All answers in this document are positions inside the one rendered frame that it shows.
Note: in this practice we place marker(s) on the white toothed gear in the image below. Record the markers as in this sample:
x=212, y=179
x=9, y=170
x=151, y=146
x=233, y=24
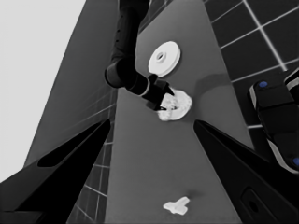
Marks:
x=170, y=100
x=164, y=116

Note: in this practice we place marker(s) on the large thick white disc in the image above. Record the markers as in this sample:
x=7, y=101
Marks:
x=169, y=60

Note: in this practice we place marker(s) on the small white T-shaped piece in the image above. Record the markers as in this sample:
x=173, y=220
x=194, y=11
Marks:
x=176, y=206

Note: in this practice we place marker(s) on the dark robot body block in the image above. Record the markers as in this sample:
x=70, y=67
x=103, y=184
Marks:
x=275, y=109

